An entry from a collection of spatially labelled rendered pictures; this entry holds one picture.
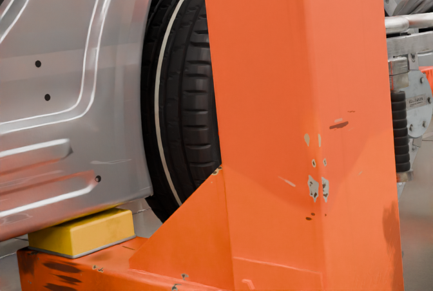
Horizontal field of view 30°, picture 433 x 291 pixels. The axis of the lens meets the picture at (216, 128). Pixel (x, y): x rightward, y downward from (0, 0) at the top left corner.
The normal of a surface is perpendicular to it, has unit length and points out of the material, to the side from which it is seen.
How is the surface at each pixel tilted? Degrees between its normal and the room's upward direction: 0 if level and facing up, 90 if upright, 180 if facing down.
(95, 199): 90
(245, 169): 90
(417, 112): 90
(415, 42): 90
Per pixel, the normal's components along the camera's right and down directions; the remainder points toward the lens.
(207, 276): -0.69, 0.17
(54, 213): 0.72, 0.02
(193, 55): -0.67, -0.23
